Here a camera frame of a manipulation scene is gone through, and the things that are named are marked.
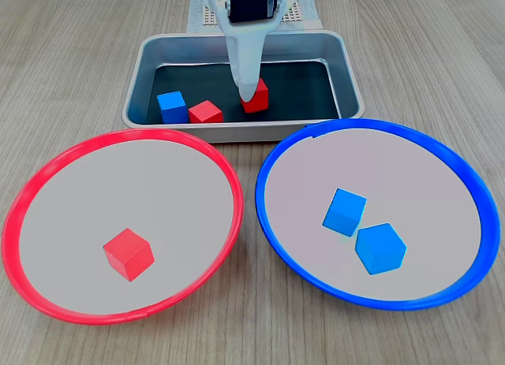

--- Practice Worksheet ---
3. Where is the red wooden cube block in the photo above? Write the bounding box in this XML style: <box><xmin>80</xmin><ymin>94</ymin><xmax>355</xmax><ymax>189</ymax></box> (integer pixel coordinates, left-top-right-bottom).
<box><xmin>239</xmin><ymin>77</ymin><xmax>270</xmax><ymax>114</ymax></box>
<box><xmin>102</xmin><ymin>227</ymin><xmax>155</xmax><ymax>283</ymax></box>
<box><xmin>188</xmin><ymin>99</ymin><xmax>224</xmax><ymax>125</ymax></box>

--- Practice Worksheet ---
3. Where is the blue wooden cube block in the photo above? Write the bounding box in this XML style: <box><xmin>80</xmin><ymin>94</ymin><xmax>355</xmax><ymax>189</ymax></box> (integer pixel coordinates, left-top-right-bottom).
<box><xmin>321</xmin><ymin>188</ymin><xmax>368</xmax><ymax>238</ymax></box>
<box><xmin>156</xmin><ymin>91</ymin><xmax>189</xmax><ymax>125</ymax></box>
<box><xmin>354</xmin><ymin>222</ymin><xmax>408</xmax><ymax>276</ymax></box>

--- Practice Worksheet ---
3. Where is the white mesh anti-slip mat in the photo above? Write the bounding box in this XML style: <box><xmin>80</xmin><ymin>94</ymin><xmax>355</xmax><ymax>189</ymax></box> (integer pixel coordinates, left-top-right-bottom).
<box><xmin>202</xmin><ymin>4</ymin><xmax>307</xmax><ymax>26</ymax></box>

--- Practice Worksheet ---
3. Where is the blue rimmed white dish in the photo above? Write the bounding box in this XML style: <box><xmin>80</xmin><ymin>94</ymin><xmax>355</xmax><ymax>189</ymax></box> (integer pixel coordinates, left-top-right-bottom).
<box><xmin>255</xmin><ymin>118</ymin><xmax>501</xmax><ymax>311</ymax></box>

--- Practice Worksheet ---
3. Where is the silver metal tray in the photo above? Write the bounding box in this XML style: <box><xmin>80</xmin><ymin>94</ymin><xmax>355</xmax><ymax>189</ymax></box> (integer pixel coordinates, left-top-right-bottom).
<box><xmin>121</xmin><ymin>30</ymin><xmax>366</xmax><ymax>144</ymax></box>

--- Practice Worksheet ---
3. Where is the black tray liner mat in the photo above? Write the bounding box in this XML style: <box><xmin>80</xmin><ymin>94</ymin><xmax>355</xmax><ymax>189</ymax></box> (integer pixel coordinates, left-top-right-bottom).
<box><xmin>144</xmin><ymin>59</ymin><xmax>341</xmax><ymax>124</ymax></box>

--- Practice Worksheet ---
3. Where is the red rimmed white dish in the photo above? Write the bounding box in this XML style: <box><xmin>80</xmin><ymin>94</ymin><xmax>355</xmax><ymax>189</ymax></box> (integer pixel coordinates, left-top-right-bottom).
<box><xmin>1</xmin><ymin>128</ymin><xmax>245</xmax><ymax>326</ymax></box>

